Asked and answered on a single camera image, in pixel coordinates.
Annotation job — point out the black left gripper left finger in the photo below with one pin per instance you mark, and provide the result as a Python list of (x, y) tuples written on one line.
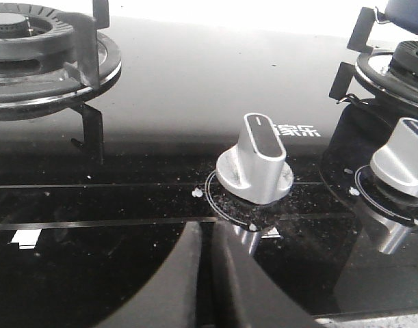
[(179, 292)]

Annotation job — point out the silver stove knob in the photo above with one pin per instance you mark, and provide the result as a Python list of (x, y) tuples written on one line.
[(255, 168), (396, 162)]

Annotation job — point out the left black pot support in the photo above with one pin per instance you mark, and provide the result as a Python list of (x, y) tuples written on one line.
[(97, 64)]

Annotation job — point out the silver left stove knob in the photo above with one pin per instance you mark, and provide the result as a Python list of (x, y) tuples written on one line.
[(255, 168)]

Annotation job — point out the gas burner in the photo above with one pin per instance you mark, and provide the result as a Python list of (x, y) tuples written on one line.
[(33, 38), (406, 56)]

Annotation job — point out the silver right stove knob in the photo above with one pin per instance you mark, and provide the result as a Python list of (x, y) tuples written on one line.
[(396, 162)]

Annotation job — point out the right black pot support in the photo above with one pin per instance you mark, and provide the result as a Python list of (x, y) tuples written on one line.
[(374, 68)]

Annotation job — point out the blue cooking pot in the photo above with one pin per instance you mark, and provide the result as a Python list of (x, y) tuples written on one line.
[(403, 13)]

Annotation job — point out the right gas burner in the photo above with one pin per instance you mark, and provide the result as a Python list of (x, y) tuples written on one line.
[(406, 56)]

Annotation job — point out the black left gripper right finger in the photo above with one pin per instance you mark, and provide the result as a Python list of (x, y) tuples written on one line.
[(244, 296)]

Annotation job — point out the black pot support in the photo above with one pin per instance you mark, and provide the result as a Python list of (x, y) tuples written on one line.
[(97, 64), (374, 68)]

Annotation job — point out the black glass stove top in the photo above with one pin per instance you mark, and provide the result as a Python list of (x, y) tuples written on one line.
[(79, 179)]

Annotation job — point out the left gas burner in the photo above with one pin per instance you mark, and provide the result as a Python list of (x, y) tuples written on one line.
[(33, 38)]

